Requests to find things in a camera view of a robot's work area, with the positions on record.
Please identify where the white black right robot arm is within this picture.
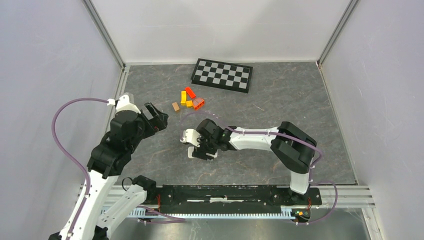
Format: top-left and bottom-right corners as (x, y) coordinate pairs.
(180, 118), (322, 204)

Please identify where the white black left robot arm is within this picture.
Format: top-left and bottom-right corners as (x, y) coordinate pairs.
(49, 99), (169, 240)

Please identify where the brown cylinder block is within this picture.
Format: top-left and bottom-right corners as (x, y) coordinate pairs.
(171, 102), (181, 112)

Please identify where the yellow toy block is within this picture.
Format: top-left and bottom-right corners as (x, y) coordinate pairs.
(180, 90), (187, 106)

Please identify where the orange toy block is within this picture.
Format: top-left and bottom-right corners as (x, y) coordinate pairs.
(192, 97), (205, 111)

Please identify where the red toy block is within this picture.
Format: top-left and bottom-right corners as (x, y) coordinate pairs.
(184, 86), (196, 99)

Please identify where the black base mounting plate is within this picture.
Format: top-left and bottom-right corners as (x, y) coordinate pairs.
(144, 185), (322, 214)

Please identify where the black white checkerboard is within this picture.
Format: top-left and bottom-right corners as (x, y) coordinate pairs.
(190, 58), (254, 94)

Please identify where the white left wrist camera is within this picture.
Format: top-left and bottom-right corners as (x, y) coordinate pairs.
(107, 92), (141, 114)

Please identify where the grey slotted cable duct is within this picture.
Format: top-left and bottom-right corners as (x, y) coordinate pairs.
(127, 207), (295, 220)

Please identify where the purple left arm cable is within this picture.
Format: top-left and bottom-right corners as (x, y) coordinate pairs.
(50, 97), (115, 239)

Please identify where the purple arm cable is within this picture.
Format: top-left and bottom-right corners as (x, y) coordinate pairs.
(180, 111), (339, 225)
(50, 97), (115, 239)

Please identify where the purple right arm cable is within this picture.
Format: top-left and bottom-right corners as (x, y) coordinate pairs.
(180, 111), (339, 225)

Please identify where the aluminium frame rail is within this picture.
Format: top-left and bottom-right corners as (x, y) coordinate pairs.
(318, 185), (376, 209)

